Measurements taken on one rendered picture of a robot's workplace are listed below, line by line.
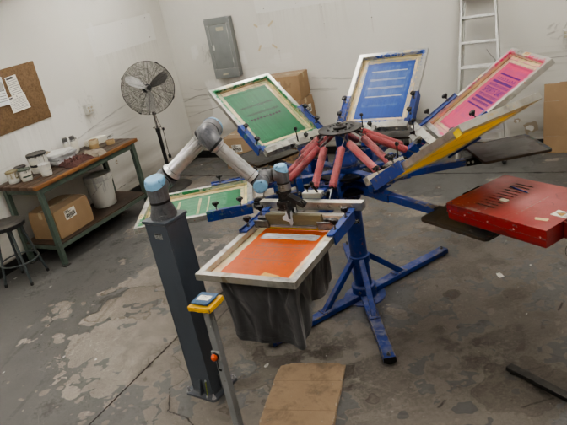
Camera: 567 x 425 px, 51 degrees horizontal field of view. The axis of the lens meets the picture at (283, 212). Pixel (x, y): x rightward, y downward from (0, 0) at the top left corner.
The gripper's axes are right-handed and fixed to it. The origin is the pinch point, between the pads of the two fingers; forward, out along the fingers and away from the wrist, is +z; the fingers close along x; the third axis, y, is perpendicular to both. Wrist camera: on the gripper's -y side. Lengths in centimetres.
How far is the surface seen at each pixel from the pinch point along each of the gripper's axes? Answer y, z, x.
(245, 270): 6.9, 5.3, 48.0
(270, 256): 0.0, 5.2, 32.4
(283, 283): -23, 3, 61
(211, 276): 19, 2, 61
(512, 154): -102, 6, -123
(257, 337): 7, 45, 51
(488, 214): -108, -10, 5
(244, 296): 8, 19, 52
